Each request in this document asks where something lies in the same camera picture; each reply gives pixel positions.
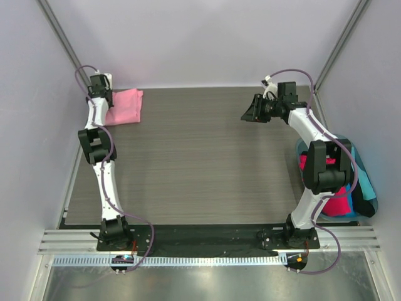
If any light pink t shirt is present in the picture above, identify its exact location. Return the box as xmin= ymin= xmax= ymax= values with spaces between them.
xmin=106 ymin=88 xmax=143 ymax=126

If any teal plastic laundry basket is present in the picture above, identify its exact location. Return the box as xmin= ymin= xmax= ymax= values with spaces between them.
xmin=294 ymin=131 xmax=380 ymax=223

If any turquoise t shirt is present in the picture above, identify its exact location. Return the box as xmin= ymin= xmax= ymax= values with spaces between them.
xmin=352 ymin=145 xmax=377 ymax=201

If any left aluminium corner post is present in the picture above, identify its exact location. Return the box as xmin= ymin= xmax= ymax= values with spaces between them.
xmin=36 ymin=0 xmax=90 ymax=101

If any magenta t shirt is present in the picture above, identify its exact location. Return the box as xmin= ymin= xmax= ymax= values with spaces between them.
xmin=299 ymin=151 xmax=352 ymax=217

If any right aluminium corner post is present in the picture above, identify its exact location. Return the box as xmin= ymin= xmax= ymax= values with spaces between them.
xmin=314 ymin=0 xmax=372 ymax=91

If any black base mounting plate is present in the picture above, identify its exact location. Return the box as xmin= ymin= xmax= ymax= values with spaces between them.
xmin=96 ymin=224 xmax=320 ymax=258

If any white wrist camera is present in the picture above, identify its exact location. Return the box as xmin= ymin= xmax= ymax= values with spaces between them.
xmin=95 ymin=69 xmax=113 ymax=90
xmin=261 ymin=75 xmax=278 ymax=100

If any aluminium front frame rail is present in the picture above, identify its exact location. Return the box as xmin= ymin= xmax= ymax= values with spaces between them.
xmin=38 ymin=224 xmax=380 ymax=258

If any aluminium corner post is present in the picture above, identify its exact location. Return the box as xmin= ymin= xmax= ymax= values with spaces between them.
xmin=314 ymin=0 xmax=372 ymax=91
xmin=36 ymin=0 xmax=90 ymax=101

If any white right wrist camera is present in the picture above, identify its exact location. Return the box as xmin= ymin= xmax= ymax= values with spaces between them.
xmin=261 ymin=75 xmax=278 ymax=100

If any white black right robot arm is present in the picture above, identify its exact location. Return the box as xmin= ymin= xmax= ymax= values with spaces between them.
xmin=241 ymin=78 xmax=352 ymax=250

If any slotted white cable duct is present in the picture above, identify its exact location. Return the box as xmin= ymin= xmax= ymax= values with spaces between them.
xmin=53 ymin=253 xmax=287 ymax=268

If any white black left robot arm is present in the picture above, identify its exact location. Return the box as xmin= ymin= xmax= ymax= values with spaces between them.
xmin=78 ymin=70 xmax=133 ymax=251

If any black t shirt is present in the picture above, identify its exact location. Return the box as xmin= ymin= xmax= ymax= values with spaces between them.
xmin=352 ymin=186 xmax=375 ymax=218

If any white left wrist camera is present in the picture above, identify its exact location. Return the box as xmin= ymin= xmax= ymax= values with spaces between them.
xmin=95 ymin=69 xmax=113 ymax=90

